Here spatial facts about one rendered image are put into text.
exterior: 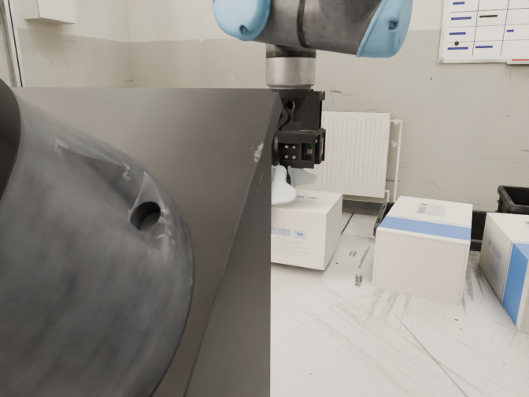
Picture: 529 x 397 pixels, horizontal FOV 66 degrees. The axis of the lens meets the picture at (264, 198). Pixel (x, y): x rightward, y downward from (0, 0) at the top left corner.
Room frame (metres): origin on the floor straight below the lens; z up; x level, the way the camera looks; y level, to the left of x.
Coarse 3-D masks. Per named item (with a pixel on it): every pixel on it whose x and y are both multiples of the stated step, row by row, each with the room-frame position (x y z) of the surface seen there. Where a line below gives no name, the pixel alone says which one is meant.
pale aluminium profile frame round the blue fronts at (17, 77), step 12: (0, 0) 1.79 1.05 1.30; (12, 0) 1.81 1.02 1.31; (0, 12) 1.79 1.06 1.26; (12, 12) 1.80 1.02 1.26; (12, 24) 1.79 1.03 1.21; (12, 36) 1.79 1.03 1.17; (12, 48) 1.78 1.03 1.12; (12, 60) 1.78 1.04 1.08; (12, 72) 1.79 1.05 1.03; (12, 84) 1.79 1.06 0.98; (24, 84) 1.81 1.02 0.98
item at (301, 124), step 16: (288, 96) 0.61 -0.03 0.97; (304, 96) 0.61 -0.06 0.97; (320, 96) 0.62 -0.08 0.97; (288, 112) 0.63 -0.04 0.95; (304, 112) 0.62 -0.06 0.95; (320, 112) 0.63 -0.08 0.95; (288, 128) 0.63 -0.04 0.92; (304, 128) 0.62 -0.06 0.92; (320, 128) 0.63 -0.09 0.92; (272, 144) 0.62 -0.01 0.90; (288, 144) 0.62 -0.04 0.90; (304, 144) 0.61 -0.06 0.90; (320, 144) 0.64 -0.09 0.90; (288, 160) 0.62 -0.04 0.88; (304, 160) 0.61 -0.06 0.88; (320, 160) 0.65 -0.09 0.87
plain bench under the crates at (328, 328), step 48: (288, 288) 0.54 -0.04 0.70; (336, 288) 0.54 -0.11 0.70; (480, 288) 0.54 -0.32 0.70; (288, 336) 0.42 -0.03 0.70; (336, 336) 0.42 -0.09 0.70; (384, 336) 0.42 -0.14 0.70; (432, 336) 0.42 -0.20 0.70; (480, 336) 0.42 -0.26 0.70; (528, 336) 0.42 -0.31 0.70; (288, 384) 0.34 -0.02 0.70; (336, 384) 0.34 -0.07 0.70; (384, 384) 0.34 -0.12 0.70; (432, 384) 0.34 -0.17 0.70; (480, 384) 0.34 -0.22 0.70; (528, 384) 0.34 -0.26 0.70
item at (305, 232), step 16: (304, 192) 0.68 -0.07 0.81; (320, 192) 0.68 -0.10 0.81; (272, 208) 0.59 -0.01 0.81; (288, 208) 0.59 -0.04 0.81; (304, 208) 0.59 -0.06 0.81; (320, 208) 0.59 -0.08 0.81; (336, 208) 0.63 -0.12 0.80; (272, 224) 0.59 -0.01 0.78; (288, 224) 0.58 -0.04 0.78; (304, 224) 0.57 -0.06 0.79; (320, 224) 0.56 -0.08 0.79; (336, 224) 0.63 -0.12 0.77; (272, 240) 0.59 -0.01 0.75; (288, 240) 0.58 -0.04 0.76; (304, 240) 0.57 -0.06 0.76; (320, 240) 0.56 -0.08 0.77; (336, 240) 0.64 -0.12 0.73; (272, 256) 0.59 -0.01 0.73; (288, 256) 0.58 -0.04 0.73; (304, 256) 0.57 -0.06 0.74; (320, 256) 0.56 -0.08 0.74
